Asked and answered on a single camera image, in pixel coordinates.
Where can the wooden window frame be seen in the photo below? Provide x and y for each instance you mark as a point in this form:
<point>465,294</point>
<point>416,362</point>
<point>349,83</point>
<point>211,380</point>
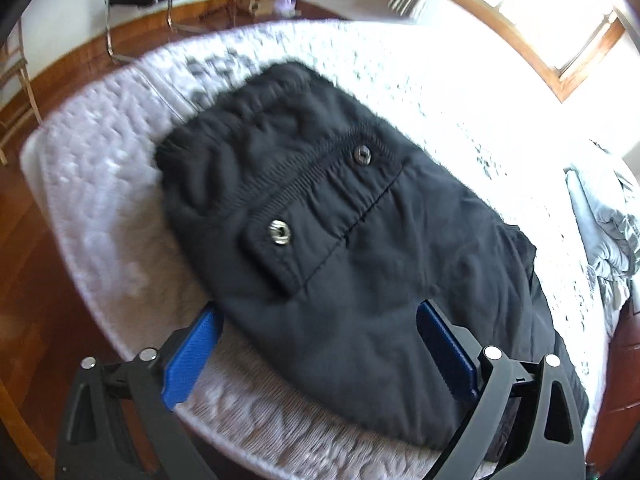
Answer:
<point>500,25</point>

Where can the folded grey duvet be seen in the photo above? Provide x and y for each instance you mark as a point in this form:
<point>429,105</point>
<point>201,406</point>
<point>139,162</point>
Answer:
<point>610,220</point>

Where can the wooden chair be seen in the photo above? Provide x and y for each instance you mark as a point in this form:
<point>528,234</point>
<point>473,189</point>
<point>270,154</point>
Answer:
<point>31,95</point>

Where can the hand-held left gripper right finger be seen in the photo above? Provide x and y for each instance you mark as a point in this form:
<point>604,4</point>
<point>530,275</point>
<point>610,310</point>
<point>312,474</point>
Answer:
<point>445,345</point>

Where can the black pants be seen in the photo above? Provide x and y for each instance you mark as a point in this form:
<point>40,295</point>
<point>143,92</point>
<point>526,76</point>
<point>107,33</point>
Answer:
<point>325,210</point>

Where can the pale purple container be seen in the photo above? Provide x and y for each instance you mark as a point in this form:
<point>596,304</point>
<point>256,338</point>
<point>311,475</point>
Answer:
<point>287,4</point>

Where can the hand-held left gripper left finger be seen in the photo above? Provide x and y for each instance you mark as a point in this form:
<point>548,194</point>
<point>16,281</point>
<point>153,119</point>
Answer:
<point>192,355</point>

